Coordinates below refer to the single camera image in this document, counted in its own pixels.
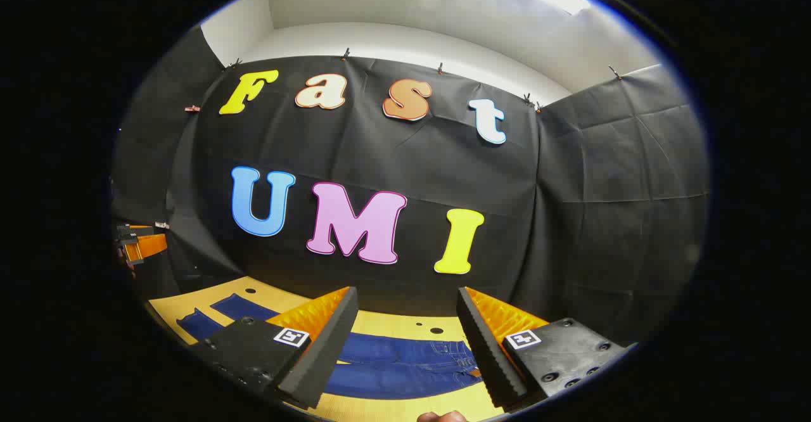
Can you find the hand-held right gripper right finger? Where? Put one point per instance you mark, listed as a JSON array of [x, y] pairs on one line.
[[485, 352]]

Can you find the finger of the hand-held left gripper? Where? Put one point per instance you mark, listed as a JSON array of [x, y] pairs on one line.
[[149, 246], [136, 230]]

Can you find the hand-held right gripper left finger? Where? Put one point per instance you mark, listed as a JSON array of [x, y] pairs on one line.
[[323, 352]]

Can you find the blue denim jeans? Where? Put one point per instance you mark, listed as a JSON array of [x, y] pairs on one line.
[[393, 351]]

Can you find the black backdrop cloth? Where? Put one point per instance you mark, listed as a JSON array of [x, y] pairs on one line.
[[412, 168]]

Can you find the row of small backdrop clips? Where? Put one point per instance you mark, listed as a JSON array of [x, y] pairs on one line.
[[346, 53]]

